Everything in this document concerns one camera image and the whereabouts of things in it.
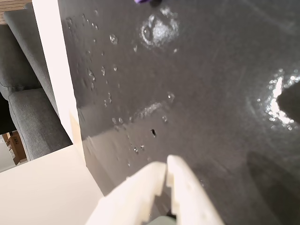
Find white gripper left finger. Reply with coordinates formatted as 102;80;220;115
85;161;168;225

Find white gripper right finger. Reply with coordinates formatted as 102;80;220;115
165;155;225;225

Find purple pen grip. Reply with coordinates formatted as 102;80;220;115
134;0;163;6

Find black table mat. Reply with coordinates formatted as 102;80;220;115
57;0;300;225

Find brown cardboard box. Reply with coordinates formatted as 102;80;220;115
1;130;28;165

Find grey fabric chair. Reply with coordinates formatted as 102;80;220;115
0;2;74;163

